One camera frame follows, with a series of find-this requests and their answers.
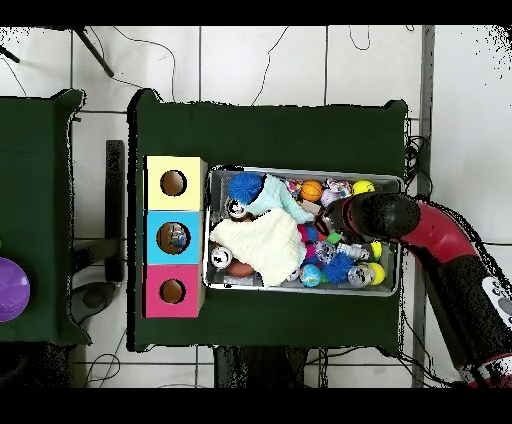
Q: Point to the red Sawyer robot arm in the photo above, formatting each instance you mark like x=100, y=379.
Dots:
x=436, y=236

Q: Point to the wooden box with three holes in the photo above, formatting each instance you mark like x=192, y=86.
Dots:
x=156, y=248

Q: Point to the mint waffle cloth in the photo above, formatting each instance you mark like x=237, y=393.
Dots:
x=276, y=196

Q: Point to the blue furry monster toy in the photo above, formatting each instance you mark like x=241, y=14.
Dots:
x=244, y=188

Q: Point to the cream waffle cloth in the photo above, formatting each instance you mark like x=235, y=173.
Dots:
x=264, y=244

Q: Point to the small orange basketball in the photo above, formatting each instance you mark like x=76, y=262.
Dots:
x=311, y=190

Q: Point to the small white baseball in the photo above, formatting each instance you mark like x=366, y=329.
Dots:
x=328, y=196

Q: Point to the blue green globe ball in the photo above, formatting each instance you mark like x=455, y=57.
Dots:
x=310, y=275

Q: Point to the blue spiky rubber ball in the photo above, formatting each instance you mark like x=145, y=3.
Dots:
x=338, y=268

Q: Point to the yellow smiley ball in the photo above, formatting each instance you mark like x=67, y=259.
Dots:
x=363, y=186

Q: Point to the grey stand foot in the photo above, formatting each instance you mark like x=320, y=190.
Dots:
x=92, y=298

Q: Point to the dark green side table cloth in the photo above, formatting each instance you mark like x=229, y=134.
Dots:
x=36, y=180

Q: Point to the black tripod leg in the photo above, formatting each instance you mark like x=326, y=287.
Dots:
x=94, y=50
x=8, y=54

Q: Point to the purple bowl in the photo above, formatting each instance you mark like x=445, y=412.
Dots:
x=12, y=288

